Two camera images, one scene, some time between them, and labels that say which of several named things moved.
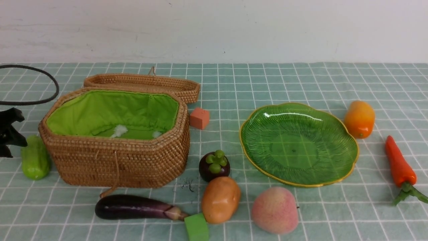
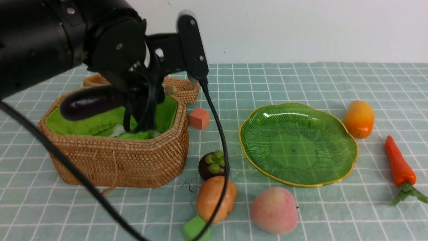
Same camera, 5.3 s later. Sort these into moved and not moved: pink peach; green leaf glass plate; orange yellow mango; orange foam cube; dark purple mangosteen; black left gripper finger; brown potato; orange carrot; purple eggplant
Moved: purple eggplant; brown potato; black left gripper finger
Not moved: dark purple mangosteen; green leaf glass plate; pink peach; orange yellow mango; orange carrot; orange foam cube
